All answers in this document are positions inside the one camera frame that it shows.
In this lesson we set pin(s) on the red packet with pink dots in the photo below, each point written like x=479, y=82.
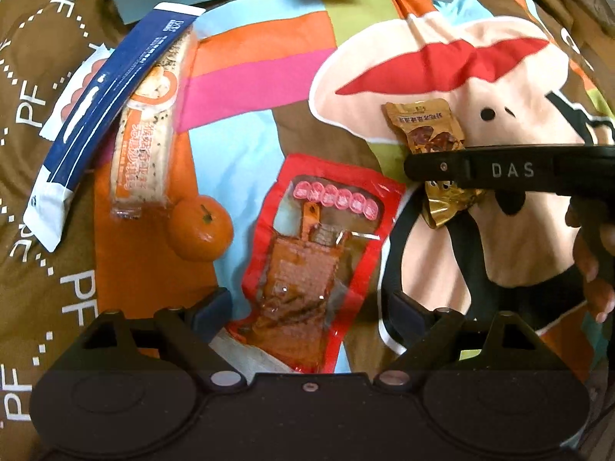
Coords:
x=307, y=259

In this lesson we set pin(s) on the brown patterned quilt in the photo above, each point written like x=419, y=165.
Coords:
x=29, y=153

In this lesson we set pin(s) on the mandarin orange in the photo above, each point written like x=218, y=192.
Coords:
x=199, y=230

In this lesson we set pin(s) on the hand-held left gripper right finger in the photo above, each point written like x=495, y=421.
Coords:
x=402, y=312

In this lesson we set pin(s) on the long blue snack packet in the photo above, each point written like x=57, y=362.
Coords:
x=105, y=91

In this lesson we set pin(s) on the white packet with red dots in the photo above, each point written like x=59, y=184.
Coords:
x=72, y=86

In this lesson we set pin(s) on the colourful cartoon printed blanket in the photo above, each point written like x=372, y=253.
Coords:
x=269, y=96

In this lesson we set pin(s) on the orange cereal bar packet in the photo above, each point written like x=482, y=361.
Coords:
x=144, y=153

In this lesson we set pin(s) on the person's right hand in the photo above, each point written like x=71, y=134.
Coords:
x=587, y=261

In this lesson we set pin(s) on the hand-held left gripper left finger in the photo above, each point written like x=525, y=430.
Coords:
x=212, y=308

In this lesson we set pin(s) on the gold snack packet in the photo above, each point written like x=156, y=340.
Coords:
x=423, y=125

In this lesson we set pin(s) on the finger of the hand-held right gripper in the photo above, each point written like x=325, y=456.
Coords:
x=432, y=168

